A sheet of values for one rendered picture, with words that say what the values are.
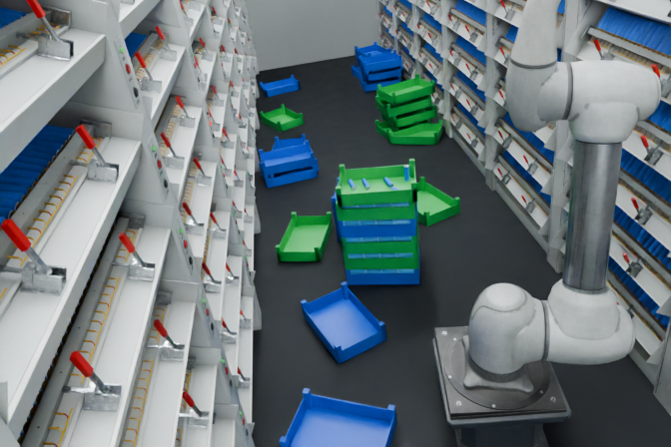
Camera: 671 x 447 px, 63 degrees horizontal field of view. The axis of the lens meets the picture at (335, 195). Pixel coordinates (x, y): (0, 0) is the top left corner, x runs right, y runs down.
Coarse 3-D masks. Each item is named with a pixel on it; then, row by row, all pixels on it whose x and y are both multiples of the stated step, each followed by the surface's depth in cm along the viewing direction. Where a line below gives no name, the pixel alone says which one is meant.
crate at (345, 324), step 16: (304, 304) 212; (320, 304) 218; (336, 304) 219; (352, 304) 218; (320, 320) 213; (336, 320) 211; (352, 320) 210; (368, 320) 209; (320, 336) 204; (336, 336) 204; (352, 336) 203; (368, 336) 195; (384, 336) 198; (336, 352) 190; (352, 352) 194
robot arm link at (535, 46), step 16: (528, 0) 115; (544, 0) 112; (560, 0) 113; (528, 16) 115; (544, 16) 114; (528, 32) 117; (544, 32) 116; (512, 48) 123; (528, 48) 118; (544, 48) 117; (528, 64) 119; (544, 64) 119
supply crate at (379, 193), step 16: (352, 176) 223; (368, 176) 222; (384, 176) 222; (400, 176) 221; (336, 192) 205; (352, 192) 216; (368, 192) 204; (384, 192) 203; (400, 192) 202; (416, 192) 202
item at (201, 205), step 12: (204, 156) 176; (216, 156) 176; (192, 168) 170; (204, 168) 172; (192, 180) 163; (204, 192) 159; (192, 204) 151; (204, 204) 153; (204, 216) 147; (204, 228) 142; (192, 240) 136; (204, 240) 137
